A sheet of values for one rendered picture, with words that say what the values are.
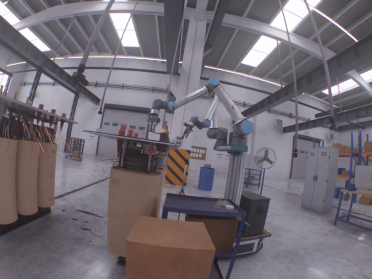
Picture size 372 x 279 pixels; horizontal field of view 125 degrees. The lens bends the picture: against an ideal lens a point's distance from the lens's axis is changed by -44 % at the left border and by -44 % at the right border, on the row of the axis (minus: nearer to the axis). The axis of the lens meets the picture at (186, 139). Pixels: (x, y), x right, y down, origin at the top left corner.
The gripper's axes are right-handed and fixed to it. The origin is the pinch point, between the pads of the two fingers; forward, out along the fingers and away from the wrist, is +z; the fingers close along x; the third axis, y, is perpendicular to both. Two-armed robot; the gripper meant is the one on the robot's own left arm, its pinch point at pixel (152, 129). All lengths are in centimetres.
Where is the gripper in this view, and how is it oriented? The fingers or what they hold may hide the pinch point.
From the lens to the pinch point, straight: 179.7
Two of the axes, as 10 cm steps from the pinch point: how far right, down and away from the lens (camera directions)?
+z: -1.3, 9.9, -0.9
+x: -9.0, -0.8, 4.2
